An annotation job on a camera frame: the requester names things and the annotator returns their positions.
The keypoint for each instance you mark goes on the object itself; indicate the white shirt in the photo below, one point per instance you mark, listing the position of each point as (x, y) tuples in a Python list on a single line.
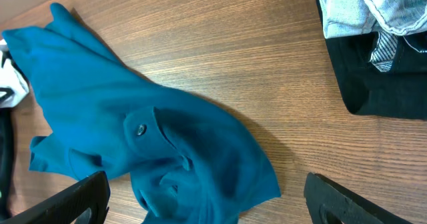
[(14, 87)]

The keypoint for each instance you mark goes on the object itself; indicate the folded black garment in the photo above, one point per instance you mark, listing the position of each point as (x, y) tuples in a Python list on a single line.
[(399, 93)]

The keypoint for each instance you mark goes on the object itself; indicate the black garment left pile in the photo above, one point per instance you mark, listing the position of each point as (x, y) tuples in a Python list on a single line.
[(7, 160)]

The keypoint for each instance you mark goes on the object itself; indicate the folded light blue jeans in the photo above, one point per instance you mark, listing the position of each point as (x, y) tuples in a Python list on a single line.
[(394, 22)]

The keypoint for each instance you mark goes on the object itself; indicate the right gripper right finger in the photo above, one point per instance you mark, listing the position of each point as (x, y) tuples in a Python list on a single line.
[(330, 203)]

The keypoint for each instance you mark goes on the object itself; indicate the blue polo shirt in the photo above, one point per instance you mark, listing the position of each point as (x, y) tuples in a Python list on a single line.
[(189, 160)]

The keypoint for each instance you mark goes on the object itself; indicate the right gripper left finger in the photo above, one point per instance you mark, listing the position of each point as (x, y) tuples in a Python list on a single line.
[(84, 202)]

